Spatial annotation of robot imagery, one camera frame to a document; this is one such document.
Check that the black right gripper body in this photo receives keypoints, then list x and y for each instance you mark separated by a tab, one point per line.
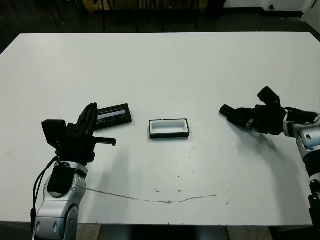
270	120

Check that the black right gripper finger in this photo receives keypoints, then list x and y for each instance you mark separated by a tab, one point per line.
242	121
245	111

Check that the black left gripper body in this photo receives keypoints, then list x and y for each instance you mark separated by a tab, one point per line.
77	150

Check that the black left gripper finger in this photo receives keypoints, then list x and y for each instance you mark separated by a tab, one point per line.
94	120
85	122

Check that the black slim camera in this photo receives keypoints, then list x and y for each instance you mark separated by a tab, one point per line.
223	110

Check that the black printed box lid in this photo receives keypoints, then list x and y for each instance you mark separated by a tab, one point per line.
117	115

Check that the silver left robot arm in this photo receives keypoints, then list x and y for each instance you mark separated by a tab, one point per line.
62	205

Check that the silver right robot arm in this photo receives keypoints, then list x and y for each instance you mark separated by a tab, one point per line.
307	140

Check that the black box base white insert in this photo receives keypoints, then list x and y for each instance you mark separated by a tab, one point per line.
167	136

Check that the grey left robot leg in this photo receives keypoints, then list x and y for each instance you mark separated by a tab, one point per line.
115	233

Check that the grey robot leg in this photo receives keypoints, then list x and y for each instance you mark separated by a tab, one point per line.
212	233
115	233

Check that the grey right robot leg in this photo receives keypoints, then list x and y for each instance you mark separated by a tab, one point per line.
212	233

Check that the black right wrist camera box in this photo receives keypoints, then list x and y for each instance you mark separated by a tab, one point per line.
268	96

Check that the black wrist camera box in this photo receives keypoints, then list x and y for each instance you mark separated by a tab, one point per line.
268	96
53	132

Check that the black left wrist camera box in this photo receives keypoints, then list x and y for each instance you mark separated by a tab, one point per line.
53	132

